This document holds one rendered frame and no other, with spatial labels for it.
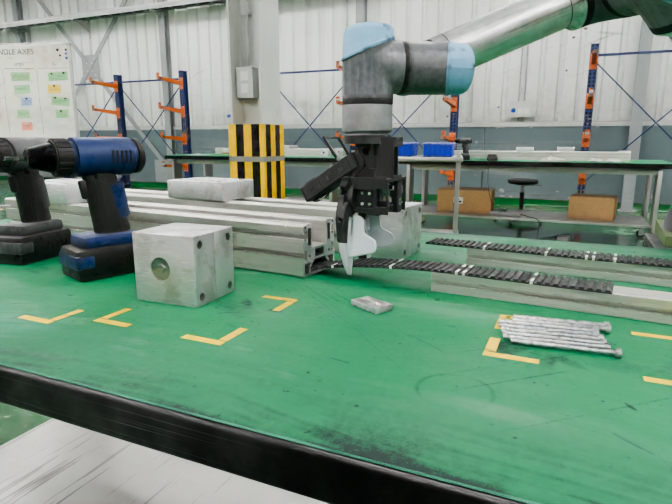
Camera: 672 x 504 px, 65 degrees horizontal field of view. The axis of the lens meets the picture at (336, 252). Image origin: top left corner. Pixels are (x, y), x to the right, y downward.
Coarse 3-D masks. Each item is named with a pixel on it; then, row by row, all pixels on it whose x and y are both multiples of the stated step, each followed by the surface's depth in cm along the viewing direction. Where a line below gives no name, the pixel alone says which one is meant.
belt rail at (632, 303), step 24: (432, 288) 77; (456, 288) 75; (480, 288) 74; (504, 288) 72; (528, 288) 70; (552, 288) 69; (624, 288) 67; (600, 312) 66; (624, 312) 65; (648, 312) 64
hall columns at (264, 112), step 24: (240, 0) 399; (264, 0) 385; (240, 24) 402; (264, 24) 387; (240, 48) 405; (264, 48) 390; (264, 72) 393; (264, 96) 396; (240, 120) 415; (264, 120) 399; (240, 144) 405; (264, 144) 398; (240, 168) 409; (264, 168) 401; (264, 192) 405
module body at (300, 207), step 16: (128, 192) 138; (144, 192) 135; (160, 192) 132; (224, 208) 115; (240, 208) 111; (256, 208) 109; (272, 208) 107; (288, 208) 106; (304, 208) 104; (320, 208) 102; (336, 240) 102
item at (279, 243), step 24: (72, 216) 109; (144, 216) 99; (168, 216) 96; (192, 216) 93; (216, 216) 91; (240, 216) 97; (264, 216) 94; (288, 216) 92; (312, 216) 91; (240, 240) 89; (264, 240) 86; (288, 240) 84; (312, 240) 90; (240, 264) 90; (264, 264) 87; (288, 264) 85
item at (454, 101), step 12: (288, 72) 877; (300, 72) 868; (336, 96) 782; (444, 96) 718; (456, 96) 769; (324, 108) 862; (456, 108) 772; (456, 120) 776; (336, 132) 793; (408, 132) 815; (444, 132) 728; (456, 132) 790; (456, 144) 793
